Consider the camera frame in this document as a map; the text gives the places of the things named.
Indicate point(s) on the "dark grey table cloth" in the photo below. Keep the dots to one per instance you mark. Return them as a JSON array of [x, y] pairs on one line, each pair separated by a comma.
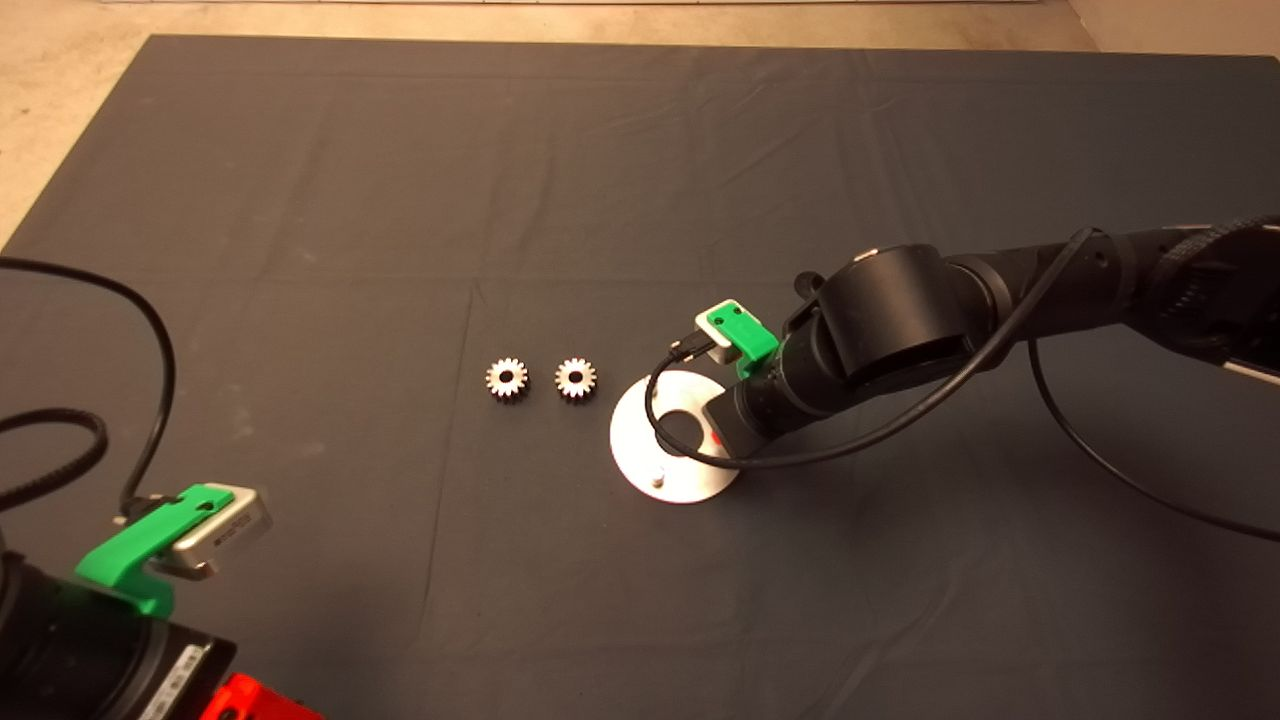
[[640, 200]]

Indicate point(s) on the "green right camera mount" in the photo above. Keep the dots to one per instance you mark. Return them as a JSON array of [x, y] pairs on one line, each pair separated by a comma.
[[748, 335]]

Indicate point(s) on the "round metal carrier plate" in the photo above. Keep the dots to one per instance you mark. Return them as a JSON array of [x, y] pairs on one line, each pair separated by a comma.
[[630, 450]]

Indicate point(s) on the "small steel planetary gear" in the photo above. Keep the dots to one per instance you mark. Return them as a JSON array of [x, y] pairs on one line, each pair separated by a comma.
[[566, 390], [497, 390]]

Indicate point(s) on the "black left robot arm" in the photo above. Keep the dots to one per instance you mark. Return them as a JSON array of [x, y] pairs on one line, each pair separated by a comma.
[[12, 640]]

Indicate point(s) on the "green left camera mount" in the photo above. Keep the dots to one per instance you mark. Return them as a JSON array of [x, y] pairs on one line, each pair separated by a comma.
[[140, 545]]

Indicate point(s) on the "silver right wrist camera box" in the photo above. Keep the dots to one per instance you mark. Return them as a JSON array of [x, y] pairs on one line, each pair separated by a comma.
[[712, 340]]

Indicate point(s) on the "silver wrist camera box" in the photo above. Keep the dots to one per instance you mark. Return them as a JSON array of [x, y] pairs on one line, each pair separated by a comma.
[[228, 530], [712, 340]]

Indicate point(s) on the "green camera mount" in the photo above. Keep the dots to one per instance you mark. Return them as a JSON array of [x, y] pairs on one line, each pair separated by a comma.
[[140, 545], [748, 335]]

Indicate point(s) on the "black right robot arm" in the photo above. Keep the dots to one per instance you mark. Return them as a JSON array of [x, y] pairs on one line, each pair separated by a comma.
[[900, 310]]

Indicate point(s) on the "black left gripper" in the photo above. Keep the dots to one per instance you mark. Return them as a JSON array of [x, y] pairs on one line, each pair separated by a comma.
[[115, 660]]

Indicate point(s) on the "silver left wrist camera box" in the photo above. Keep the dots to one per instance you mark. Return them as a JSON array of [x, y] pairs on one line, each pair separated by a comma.
[[228, 530]]

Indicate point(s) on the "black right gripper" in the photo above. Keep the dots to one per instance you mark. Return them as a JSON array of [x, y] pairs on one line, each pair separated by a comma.
[[780, 405]]

